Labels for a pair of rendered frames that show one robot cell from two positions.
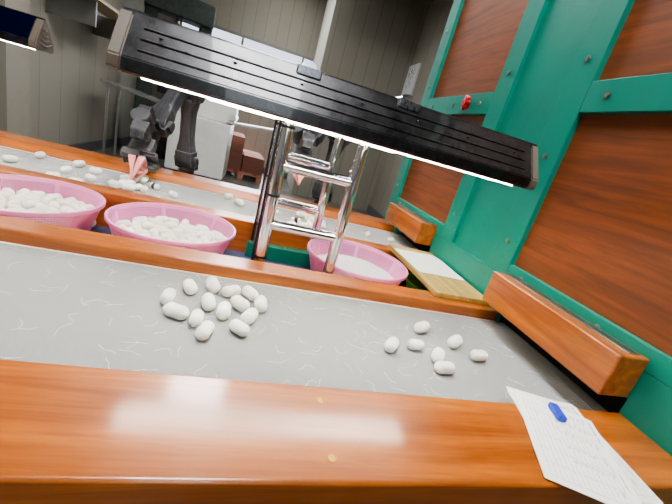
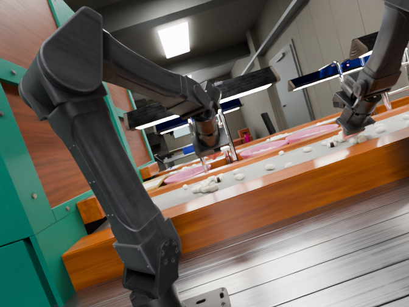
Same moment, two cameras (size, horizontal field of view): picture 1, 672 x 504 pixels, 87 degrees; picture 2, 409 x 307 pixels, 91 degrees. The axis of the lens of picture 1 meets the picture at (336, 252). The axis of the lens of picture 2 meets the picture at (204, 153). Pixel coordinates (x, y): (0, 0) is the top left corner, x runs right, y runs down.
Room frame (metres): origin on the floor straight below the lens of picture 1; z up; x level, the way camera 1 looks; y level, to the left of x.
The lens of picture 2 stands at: (1.88, 0.33, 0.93)
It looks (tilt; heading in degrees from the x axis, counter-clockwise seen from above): 5 degrees down; 195
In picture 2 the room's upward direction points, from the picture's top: 18 degrees counter-clockwise
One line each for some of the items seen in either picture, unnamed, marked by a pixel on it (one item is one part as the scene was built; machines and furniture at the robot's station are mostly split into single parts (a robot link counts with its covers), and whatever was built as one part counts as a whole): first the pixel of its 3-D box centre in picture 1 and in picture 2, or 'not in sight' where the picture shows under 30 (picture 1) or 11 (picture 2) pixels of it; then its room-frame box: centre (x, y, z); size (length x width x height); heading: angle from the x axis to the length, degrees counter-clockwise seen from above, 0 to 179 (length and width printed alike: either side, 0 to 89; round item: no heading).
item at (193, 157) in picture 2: not in sight; (179, 159); (-5.29, -2.56, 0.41); 2.16 x 1.76 x 0.81; 16
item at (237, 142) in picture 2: not in sight; (241, 140); (-5.81, -0.14, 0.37); 1.31 x 1.01 x 0.74; 16
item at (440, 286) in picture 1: (432, 270); (149, 185); (0.93, -0.27, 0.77); 0.33 x 0.15 x 0.01; 16
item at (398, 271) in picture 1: (352, 273); (190, 180); (0.87, -0.06, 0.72); 0.27 x 0.27 x 0.10
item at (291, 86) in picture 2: not in sight; (331, 72); (0.28, 0.96, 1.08); 0.62 x 0.08 x 0.07; 106
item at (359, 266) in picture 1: (351, 277); not in sight; (0.87, -0.06, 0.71); 0.22 x 0.22 x 0.06
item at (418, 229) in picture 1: (408, 221); (110, 196); (1.27, -0.22, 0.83); 0.30 x 0.06 x 0.07; 16
